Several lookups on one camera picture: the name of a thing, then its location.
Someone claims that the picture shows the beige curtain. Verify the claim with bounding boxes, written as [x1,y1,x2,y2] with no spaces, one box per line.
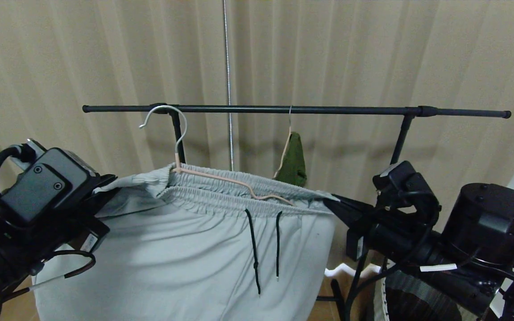
[0,0,514,268]

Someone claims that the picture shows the pink clothes hanger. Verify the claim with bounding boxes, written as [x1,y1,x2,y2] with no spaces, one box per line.
[274,106,293,179]
[139,105,294,206]

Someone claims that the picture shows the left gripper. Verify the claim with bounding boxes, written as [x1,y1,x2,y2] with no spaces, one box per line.
[0,196,111,286]

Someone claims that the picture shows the green printed shirt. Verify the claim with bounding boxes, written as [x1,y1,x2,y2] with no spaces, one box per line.
[275,132,307,187]

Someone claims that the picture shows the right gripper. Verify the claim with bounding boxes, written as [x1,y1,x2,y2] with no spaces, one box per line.
[346,221,445,277]

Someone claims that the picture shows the black clothes rack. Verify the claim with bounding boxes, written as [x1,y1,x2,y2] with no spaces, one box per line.
[82,103,512,321]

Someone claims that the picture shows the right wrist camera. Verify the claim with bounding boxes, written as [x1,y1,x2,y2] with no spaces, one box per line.
[372,160,441,223]

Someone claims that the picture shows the white laundry basket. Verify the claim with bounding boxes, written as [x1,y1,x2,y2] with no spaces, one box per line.
[373,267,501,321]

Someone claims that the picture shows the pale grey shorts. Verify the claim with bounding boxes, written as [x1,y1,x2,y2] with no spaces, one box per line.
[32,163,340,321]

